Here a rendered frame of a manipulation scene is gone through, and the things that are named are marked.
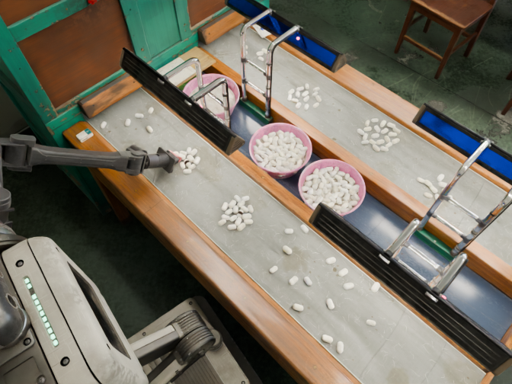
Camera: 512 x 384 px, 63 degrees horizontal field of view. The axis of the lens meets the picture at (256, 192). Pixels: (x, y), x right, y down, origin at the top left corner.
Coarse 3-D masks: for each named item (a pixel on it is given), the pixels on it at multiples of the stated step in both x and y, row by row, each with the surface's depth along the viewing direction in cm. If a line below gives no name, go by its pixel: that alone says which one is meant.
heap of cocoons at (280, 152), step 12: (276, 132) 185; (288, 132) 184; (264, 144) 180; (276, 144) 180; (288, 144) 182; (300, 144) 181; (264, 156) 177; (276, 156) 177; (288, 156) 177; (300, 156) 177; (276, 168) 174; (288, 168) 173
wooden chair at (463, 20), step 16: (416, 0) 281; (432, 0) 282; (448, 0) 282; (464, 0) 282; (480, 0) 281; (496, 0) 276; (432, 16) 280; (448, 16) 272; (464, 16) 272; (480, 16) 272; (464, 32) 308; (480, 32) 299; (448, 48) 284
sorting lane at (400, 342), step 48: (144, 96) 195; (144, 144) 180; (192, 144) 180; (192, 192) 168; (240, 192) 168; (240, 240) 156; (288, 240) 156; (288, 288) 147; (336, 288) 147; (336, 336) 138; (384, 336) 138; (432, 336) 138
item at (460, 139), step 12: (420, 108) 144; (432, 108) 142; (420, 120) 145; (432, 120) 143; (444, 120) 140; (432, 132) 143; (444, 132) 141; (456, 132) 139; (468, 132) 137; (456, 144) 140; (468, 144) 138; (492, 144) 134; (468, 156) 139; (480, 156) 136; (492, 156) 134; (504, 156) 132; (492, 168) 135; (504, 168) 133; (504, 180) 134
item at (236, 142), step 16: (128, 64) 158; (144, 64) 153; (144, 80) 155; (160, 96) 151; (176, 96) 147; (176, 112) 149; (192, 112) 144; (208, 112) 147; (208, 128) 141; (224, 128) 137; (224, 144) 138; (240, 144) 140
